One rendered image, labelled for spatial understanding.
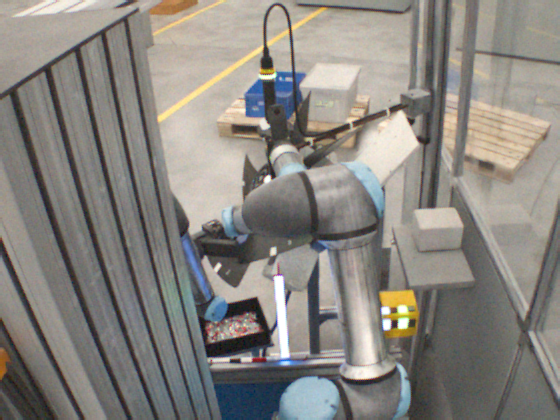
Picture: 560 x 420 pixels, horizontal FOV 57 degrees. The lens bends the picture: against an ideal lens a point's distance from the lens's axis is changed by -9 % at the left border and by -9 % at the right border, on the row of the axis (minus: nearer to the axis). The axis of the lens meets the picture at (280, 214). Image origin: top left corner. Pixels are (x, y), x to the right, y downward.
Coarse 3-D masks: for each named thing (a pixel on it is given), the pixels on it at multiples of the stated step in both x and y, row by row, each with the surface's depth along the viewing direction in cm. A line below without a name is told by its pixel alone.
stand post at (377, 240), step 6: (384, 192) 184; (384, 198) 185; (378, 222) 192; (378, 228) 194; (378, 234) 194; (372, 240) 195; (378, 240) 195; (372, 246) 197; (378, 246) 197; (378, 252) 198; (378, 258) 200; (378, 264) 201; (378, 270) 203; (378, 276) 205; (378, 282) 206; (378, 288) 208
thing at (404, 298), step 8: (384, 296) 153; (392, 296) 153; (400, 296) 153; (408, 296) 153; (384, 304) 151; (392, 304) 151; (400, 304) 150; (408, 304) 150; (400, 312) 148; (408, 312) 148; (416, 312) 147; (416, 320) 148; (400, 328) 150; (408, 328) 150; (392, 336) 151; (400, 336) 152; (408, 336) 152
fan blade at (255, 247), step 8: (248, 240) 163; (256, 240) 161; (264, 240) 160; (272, 240) 159; (280, 240) 158; (296, 240) 155; (304, 240) 154; (248, 248) 161; (256, 248) 159; (264, 248) 158; (280, 248) 155; (288, 248) 153; (240, 256) 160; (248, 256) 158; (256, 256) 156; (264, 256) 155
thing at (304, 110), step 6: (306, 102) 189; (300, 108) 185; (306, 108) 193; (300, 114) 187; (306, 114) 197; (300, 120) 190; (306, 120) 199; (294, 126) 186; (306, 126) 202; (294, 132) 188; (294, 138) 189; (300, 138) 196; (294, 144) 191
